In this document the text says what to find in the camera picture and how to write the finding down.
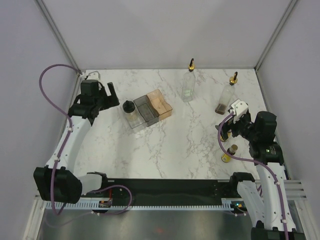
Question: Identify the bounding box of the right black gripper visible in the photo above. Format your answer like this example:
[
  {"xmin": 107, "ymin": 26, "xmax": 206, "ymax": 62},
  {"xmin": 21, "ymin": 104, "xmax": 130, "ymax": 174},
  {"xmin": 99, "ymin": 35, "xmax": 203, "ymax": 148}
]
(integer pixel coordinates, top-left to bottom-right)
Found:
[{"xmin": 215, "ymin": 111, "xmax": 259, "ymax": 142}]

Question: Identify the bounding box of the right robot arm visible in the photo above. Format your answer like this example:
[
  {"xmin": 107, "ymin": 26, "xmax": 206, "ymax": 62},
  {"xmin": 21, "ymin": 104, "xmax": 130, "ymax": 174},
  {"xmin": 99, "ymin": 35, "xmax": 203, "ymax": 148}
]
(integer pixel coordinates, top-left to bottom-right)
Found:
[{"xmin": 216, "ymin": 110, "xmax": 306, "ymax": 240}]

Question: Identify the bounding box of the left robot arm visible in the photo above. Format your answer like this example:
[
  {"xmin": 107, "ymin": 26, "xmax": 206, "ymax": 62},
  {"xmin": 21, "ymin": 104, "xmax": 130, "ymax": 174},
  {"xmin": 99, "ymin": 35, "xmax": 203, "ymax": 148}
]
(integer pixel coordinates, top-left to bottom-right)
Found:
[{"xmin": 33, "ymin": 79, "xmax": 120, "ymax": 204}]

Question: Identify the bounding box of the lower yellow label bottle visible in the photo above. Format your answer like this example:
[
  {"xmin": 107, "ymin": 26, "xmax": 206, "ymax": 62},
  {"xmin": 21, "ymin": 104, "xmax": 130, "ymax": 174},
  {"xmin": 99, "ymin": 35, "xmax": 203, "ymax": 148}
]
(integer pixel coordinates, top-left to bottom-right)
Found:
[{"xmin": 221, "ymin": 144, "xmax": 238, "ymax": 163}]

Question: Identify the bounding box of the clear plastic bin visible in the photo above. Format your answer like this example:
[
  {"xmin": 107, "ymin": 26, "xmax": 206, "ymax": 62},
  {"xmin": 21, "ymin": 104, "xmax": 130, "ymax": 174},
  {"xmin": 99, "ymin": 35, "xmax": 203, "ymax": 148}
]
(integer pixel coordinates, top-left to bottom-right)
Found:
[{"xmin": 122, "ymin": 105, "xmax": 146, "ymax": 132}]

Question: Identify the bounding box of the grey plastic bin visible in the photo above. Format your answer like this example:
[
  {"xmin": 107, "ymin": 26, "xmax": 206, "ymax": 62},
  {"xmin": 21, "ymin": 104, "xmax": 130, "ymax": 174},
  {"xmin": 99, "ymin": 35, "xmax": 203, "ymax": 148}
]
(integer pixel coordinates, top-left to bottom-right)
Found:
[{"xmin": 133, "ymin": 95, "xmax": 160, "ymax": 127}]

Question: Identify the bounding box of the dark sauce glass bottle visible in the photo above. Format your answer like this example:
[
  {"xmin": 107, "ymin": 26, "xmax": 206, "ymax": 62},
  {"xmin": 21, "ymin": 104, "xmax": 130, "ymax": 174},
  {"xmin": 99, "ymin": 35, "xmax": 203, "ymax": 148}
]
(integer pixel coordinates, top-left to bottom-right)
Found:
[{"xmin": 215, "ymin": 71, "xmax": 238, "ymax": 115}]

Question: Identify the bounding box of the orange plastic bin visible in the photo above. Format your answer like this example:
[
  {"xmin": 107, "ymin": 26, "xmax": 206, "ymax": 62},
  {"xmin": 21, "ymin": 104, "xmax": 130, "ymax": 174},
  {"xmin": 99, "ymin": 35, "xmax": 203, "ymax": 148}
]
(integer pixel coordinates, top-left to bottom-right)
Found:
[{"xmin": 146, "ymin": 89, "xmax": 173, "ymax": 121}]

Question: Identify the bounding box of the clear square oil bottle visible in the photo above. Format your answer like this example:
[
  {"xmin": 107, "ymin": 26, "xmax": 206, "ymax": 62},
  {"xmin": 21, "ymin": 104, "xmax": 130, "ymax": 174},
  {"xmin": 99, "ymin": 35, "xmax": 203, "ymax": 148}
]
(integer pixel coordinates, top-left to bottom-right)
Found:
[{"xmin": 181, "ymin": 58, "xmax": 196, "ymax": 102}]

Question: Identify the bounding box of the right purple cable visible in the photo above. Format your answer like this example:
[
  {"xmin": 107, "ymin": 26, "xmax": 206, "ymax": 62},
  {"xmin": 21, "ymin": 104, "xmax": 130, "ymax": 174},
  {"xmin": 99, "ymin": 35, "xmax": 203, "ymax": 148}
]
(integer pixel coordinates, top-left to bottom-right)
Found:
[{"xmin": 217, "ymin": 112, "xmax": 290, "ymax": 240}]

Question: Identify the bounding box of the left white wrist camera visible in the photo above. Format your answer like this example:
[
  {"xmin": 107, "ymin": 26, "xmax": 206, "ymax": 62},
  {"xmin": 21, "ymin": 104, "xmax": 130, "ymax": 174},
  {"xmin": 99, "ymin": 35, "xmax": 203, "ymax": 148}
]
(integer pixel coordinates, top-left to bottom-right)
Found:
[{"xmin": 80, "ymin": 70, "xmax": 101, "ymax": 81}]

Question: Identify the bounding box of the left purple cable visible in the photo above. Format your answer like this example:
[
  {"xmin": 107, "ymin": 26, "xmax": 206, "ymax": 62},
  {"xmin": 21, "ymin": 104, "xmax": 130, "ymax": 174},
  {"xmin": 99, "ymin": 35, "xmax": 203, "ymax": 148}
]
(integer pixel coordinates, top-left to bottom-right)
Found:
[{"xmin": 39, "ymin": 64, "xmax": 85, "ymax": 216}]

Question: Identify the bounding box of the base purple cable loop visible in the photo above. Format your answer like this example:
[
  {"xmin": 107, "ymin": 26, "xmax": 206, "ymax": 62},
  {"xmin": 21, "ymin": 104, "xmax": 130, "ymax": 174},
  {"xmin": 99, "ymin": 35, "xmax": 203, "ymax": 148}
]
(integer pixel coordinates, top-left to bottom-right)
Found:
[{"xmin": 91, "ymin": 186, "xmax": 135, "ymax": 218}]

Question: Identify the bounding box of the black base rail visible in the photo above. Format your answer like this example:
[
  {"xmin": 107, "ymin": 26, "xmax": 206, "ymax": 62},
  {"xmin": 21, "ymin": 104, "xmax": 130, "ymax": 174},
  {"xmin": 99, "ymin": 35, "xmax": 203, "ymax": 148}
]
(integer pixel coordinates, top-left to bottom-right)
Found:
[{"xmin": 86, "ymin": 178, "xmax": 241, "ymax": 205}]

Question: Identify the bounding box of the left aluminium frame post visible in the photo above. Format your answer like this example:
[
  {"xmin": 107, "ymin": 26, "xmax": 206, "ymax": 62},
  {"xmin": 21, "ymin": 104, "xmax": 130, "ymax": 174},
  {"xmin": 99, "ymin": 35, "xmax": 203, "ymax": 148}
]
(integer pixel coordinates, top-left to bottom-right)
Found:
[{"xmin": 34, "ymin": 0, "xmax": 80, "ymax": 69}]

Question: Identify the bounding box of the aluminium frame post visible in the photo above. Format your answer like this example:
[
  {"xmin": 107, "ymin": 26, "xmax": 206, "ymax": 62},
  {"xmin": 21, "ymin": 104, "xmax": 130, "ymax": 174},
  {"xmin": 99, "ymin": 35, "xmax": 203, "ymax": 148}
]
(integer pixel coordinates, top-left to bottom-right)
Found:
[
  {"xmin": 254, "ymin": 0, "xmax": 299, "ymax": 73},
  {"xmin": 34, "ymin": 0, "xmax": 80, "ymax": 69}
]

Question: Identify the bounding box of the white cable duct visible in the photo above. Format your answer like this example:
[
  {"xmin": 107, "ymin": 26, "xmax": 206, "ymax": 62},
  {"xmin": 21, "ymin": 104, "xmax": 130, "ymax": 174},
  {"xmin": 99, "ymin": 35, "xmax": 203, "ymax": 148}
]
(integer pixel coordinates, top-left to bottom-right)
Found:
[{"xmin": 44, "ymin": 198, "xmax": 247, "ymax": 211}]

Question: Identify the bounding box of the right aluminium frame post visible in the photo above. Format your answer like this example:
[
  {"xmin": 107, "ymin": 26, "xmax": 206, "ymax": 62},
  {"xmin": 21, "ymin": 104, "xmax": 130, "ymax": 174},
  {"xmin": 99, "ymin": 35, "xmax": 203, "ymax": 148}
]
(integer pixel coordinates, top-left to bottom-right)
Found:
[{"xmin": 254, "ymin": 0, "xmax": 299, "ymax": 73}]

